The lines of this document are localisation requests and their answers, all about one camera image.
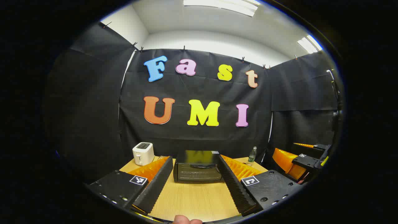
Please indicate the black backdrop cloth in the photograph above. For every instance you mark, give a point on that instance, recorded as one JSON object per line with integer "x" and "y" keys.
{"x": 199, "y": 143}

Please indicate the clear bottle with green label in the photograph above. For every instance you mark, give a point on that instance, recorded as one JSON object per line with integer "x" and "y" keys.
{"x": 252, "y": 155}

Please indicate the white toaster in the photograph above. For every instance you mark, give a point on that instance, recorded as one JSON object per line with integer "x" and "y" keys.
{"x": 143, "y": 154}

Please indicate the black metal stand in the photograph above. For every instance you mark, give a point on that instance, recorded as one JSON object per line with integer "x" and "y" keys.
{"x": 335, "y": 87}

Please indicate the black electric oven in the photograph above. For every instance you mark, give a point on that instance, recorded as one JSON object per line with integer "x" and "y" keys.
{"x": 196, "y": 158}

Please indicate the long ceiling light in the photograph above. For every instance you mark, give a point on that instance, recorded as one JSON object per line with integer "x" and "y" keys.
{"x": 222, "y": 4}
{"x": 308, "y": 44}

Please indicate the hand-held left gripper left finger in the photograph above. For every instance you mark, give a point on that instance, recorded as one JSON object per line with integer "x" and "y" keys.
{"x": 155, "y": 186}

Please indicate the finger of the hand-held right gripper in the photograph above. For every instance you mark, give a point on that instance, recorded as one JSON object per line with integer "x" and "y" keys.
{"x": 311, "y": 145}
{"x": 306, "y": 161}

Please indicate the row of black cloth clips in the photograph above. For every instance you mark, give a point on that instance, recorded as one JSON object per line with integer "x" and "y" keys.
{"x": 184, "y": 48}

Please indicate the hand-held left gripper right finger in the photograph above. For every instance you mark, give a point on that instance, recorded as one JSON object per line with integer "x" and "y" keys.
{"x": 234, "y": 186}

